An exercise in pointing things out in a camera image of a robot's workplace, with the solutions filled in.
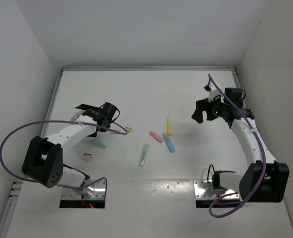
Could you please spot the green eraser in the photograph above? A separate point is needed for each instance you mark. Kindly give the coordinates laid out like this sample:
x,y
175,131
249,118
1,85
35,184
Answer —
x,y
98,144

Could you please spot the aluminium frame rail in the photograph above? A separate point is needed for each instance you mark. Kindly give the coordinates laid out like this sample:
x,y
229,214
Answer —
x,y
153,201

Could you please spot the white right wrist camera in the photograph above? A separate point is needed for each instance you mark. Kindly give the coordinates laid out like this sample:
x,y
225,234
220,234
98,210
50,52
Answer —
x,y
213,91

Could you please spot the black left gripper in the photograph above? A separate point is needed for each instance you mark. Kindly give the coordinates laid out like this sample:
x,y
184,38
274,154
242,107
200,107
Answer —
x,y
84,107

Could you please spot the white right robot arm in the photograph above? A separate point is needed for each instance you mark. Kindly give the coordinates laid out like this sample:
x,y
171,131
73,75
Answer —
x,y
261,163

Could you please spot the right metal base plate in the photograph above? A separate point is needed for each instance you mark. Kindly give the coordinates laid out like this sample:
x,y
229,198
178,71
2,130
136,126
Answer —
x,y
205,192

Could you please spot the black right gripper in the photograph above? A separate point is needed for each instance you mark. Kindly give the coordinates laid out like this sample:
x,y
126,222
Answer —
x,y
206,106

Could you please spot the blue highlighter pen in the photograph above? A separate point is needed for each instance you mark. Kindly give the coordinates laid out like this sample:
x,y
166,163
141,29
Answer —
x,y
168,142

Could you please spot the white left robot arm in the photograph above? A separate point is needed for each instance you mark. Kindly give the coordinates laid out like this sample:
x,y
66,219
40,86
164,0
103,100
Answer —
x,y
44,158

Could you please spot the green highlighter pen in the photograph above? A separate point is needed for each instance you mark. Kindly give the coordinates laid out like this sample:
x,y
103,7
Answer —
x,y
144,155

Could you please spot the metal base plate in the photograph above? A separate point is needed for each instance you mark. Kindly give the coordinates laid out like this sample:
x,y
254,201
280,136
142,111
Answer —
x,y
96,191
205,192

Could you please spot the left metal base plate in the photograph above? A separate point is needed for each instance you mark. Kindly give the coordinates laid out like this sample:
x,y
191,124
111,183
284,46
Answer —
x,y
96,191

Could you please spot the pink highlighter pen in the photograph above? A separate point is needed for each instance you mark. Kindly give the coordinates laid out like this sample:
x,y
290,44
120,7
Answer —
x,y
156,136

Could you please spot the yellow highlighter pen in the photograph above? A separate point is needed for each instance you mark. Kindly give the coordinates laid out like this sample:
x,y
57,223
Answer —
x,y
169,125

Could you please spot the pink silver usb stick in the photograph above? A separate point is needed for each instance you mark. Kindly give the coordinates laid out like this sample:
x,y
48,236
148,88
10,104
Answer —
x,y
85,156

